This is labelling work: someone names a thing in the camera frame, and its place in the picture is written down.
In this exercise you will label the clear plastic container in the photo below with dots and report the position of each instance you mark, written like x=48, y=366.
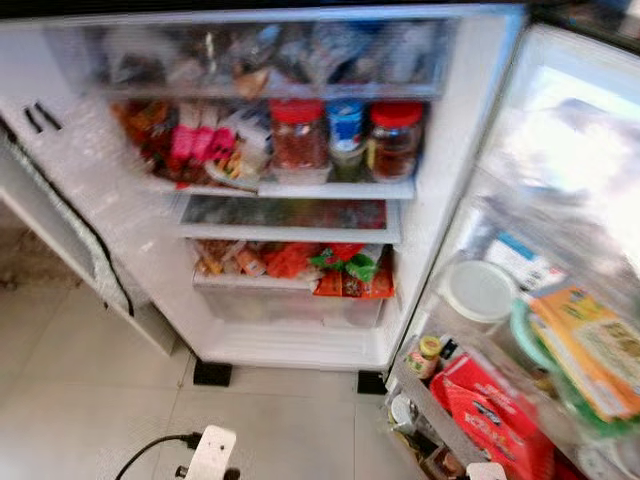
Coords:
x=620, y=455

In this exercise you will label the light green bowl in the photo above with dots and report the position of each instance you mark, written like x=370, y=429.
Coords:
x=522, y=335

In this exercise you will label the blue and white carton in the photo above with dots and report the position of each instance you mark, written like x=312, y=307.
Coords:
x=522, y=262

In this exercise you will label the fridge with white sides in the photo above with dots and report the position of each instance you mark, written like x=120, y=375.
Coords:
x=300, y=345

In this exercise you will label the blue-lid jar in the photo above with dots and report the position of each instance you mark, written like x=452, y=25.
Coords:
x=347, y=125

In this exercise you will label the white food packet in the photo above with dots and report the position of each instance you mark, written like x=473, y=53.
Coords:
x=252, y=140

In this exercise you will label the clear crisper drawer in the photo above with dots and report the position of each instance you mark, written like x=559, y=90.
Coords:
x=290, y=305

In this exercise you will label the orange food packet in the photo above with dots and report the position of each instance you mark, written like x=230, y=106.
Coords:
x=290, y=260

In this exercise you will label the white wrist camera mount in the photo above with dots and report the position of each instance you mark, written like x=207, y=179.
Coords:
x=210, y=452
x=487, y=471

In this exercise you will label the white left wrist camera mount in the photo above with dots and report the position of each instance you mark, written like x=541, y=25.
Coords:
x=210, y=452

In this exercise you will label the green and red packet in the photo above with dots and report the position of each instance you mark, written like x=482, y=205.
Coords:
x=355, y=270

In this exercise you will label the yellow-orange cardboard box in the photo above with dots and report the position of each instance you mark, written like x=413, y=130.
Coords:
x=590, y=345

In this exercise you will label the small white cup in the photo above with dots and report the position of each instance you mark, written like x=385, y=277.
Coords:
x=402, y=412

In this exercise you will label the white-edged glass fridge shelf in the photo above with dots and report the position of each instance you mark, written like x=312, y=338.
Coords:
x=290, y=230
x=340, y=188

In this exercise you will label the orange-brown food bag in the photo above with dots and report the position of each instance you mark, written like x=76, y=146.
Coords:
x=145, y=130

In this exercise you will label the clear fridge drawer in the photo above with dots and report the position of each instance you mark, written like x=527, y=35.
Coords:
x=250, y=55

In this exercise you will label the small yellow-lid jar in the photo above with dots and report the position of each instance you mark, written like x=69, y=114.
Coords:
x=425, y=358

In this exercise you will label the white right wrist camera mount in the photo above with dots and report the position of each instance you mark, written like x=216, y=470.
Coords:
x=487, y=471

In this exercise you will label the pink snack packet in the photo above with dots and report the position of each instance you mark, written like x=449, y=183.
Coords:
x=182, y=140
x=226, y=145
x=204, y=138

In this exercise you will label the red cardboard box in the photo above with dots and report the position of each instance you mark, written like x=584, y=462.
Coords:
x=495, y=420

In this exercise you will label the crumpled white plastic bag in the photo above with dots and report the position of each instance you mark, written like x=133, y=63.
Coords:
x=70, y=220

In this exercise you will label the white-lid round container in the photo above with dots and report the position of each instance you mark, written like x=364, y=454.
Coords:
x=478, y=290

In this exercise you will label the brown snack packet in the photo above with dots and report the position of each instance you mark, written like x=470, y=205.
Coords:
x=225, y=258

